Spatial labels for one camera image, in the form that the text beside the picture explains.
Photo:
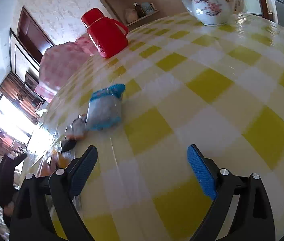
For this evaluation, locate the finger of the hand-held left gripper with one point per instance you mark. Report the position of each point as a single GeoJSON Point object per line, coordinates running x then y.
{"type": "Point", "coordinates": [19, 158]}

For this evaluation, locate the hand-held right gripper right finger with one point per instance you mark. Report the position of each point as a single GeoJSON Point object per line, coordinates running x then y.
{"type": "Point", "coordinates": [200, 173]}

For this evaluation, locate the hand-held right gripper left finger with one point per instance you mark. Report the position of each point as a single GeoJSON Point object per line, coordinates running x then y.
{"type": "Point", "coordinates": [83, 173]}

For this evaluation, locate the dark snack packet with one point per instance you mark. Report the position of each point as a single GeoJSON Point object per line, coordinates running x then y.
{"type": "Point", "coordinates": [68, 145]}

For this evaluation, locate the blue snack packet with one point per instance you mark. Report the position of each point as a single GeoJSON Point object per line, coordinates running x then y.
{"type": "Point", "coordinates": [104, 108]}

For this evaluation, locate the television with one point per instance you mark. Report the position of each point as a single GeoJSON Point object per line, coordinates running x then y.
{"type": "Point", "coordinates": [31, 80]}

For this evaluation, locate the yellow checkered tablecloth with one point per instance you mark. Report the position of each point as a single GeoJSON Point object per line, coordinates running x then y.
{"type": "Point", "coordinates": [194, 93]}

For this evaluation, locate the dark wooden door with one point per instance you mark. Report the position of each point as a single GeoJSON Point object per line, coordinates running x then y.
{"type": "Point", "coordinates": [34, 37]}

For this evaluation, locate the red thermos jug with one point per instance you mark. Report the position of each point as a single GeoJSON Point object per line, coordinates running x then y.
{"type": "Point", "coordinates": [104, 37]}

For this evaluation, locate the white plastic bag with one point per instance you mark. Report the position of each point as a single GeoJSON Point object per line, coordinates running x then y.
{"type": "Point", "coordinates": [131, 15]}

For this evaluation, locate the white floral teapot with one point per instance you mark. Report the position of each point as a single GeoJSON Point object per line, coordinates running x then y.
{"type": "Point", "coordinates": [209, 7]}

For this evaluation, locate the brown glass bottle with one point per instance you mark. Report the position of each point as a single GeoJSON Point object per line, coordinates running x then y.
{"type": "Point", "coordinates": [137, 9]}

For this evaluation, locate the pale blue tin can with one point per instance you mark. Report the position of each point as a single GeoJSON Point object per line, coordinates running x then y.
{"type": "Point", "coordinates": [147, 8]}

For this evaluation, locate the small bottle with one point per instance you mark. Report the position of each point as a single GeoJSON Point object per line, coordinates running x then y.
{"type": "Point", "coordinates": [152, 5]}

